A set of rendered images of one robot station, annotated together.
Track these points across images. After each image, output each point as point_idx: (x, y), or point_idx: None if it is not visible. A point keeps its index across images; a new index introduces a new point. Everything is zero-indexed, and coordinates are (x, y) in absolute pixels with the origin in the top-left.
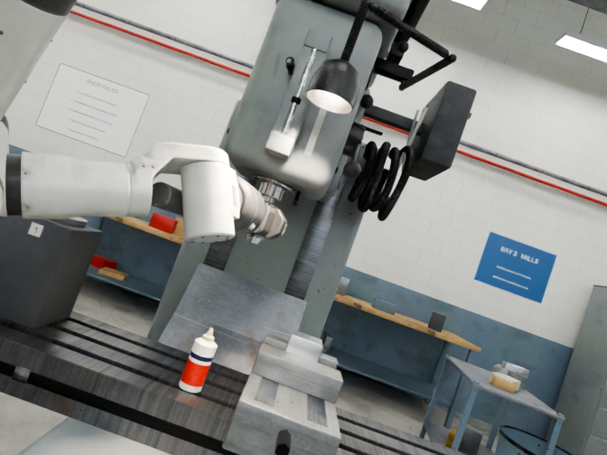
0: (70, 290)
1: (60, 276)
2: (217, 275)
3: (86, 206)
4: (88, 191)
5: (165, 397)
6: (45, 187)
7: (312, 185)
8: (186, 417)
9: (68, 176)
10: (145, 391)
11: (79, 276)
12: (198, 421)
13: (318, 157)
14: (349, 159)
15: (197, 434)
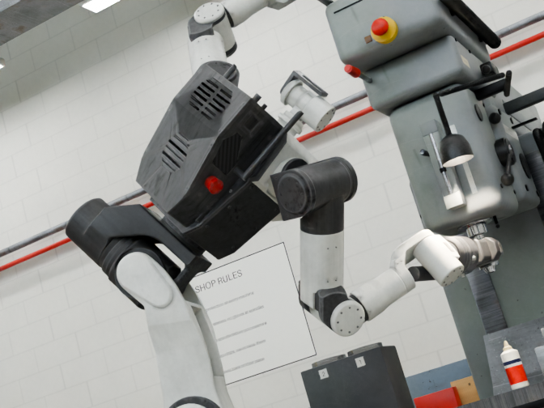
0: (405, 393)
1: (393, 381)
2: (505, 335)
3: (388, 297)
4: (385, 290)
5: (505, 393)
6: (370, 298)
7: (493, 206)
8: (525, 395)
9: (374, 288)
10: (490, 397)
11: (403, 383)
12: (533, 393)
13: (482, 189)
14: (535, 153)
15: (539, 401)
